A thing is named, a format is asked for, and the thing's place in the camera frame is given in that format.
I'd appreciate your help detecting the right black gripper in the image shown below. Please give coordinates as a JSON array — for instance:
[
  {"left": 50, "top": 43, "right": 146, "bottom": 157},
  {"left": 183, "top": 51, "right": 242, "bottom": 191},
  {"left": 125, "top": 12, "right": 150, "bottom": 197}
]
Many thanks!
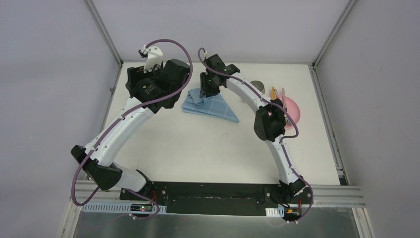
[{"left": 201, "top": 71, "right": 222, "bottom": 98}]

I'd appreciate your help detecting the blue checked cloth napkin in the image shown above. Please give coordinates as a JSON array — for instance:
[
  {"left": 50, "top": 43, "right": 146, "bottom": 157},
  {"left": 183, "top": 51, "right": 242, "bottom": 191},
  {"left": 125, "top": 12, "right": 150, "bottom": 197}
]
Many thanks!
[{"left": 181, "top": 88, "right": 240, "bottom": 123}]

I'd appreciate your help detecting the grey ribbed mug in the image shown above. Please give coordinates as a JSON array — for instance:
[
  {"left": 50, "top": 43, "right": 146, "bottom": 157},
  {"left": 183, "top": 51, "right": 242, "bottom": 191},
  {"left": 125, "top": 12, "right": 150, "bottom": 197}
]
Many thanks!
[{"left": 250, "top": 80, "right": 265, "bottom": 94}]

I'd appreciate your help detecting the gold table knife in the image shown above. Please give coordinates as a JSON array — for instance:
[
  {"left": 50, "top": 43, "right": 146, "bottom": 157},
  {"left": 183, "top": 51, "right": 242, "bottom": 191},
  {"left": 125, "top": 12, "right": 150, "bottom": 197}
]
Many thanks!
[{"left": 270, "top": 86, "right": 277, "bottom": 100}]

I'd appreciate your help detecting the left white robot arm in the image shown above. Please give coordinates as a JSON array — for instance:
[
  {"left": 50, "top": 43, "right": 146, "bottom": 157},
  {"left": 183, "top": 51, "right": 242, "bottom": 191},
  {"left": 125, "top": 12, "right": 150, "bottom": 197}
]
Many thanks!
[{"left": 71, "top": 59, "right": 190, "bottom": 201}]

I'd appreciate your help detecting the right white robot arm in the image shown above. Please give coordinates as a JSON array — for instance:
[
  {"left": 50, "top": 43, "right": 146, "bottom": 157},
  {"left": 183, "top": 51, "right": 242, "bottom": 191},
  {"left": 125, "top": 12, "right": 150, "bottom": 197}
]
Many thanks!
[{"left": 200, "top": 54, "right": 307, "bottom": 203}]

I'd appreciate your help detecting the pink plate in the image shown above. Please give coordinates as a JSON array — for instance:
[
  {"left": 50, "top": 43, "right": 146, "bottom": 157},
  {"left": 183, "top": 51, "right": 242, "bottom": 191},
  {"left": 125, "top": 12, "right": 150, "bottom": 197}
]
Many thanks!
[{"left": 285, "top": 97, "right": 301, "bottom": 124}]

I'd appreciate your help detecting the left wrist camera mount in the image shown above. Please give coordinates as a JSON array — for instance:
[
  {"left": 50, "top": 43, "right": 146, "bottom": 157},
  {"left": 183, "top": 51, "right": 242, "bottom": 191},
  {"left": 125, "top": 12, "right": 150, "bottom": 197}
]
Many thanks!
[{"left": 138, "top": 45, "right": 163, "bottom": 73}]

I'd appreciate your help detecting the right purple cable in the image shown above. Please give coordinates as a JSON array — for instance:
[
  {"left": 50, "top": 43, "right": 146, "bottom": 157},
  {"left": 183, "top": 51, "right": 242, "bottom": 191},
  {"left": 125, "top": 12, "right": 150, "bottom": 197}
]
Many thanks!
[{"left": 197, "top": 48, "right": 314, "bottom": 224}]

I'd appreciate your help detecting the pink handled spoon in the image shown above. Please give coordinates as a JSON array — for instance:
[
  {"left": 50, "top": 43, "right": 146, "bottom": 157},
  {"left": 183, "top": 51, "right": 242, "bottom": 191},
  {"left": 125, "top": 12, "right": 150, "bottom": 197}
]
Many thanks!
[{"left": 281, "top": 87, "right": 288, "bottom": 112}]

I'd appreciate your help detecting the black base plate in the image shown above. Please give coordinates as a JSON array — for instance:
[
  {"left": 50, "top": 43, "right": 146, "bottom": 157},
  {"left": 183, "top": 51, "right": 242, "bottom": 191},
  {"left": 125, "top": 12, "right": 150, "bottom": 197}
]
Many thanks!
[{"left": 119, "top": 181, "right": 313, "bottom": 216}]

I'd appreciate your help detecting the aluminium frame rail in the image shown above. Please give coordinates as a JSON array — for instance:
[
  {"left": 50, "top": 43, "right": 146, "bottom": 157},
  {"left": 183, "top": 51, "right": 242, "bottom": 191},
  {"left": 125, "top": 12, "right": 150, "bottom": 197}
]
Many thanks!
[{"left": 59, "top": 185, "right": 375, "bottom": 238}]

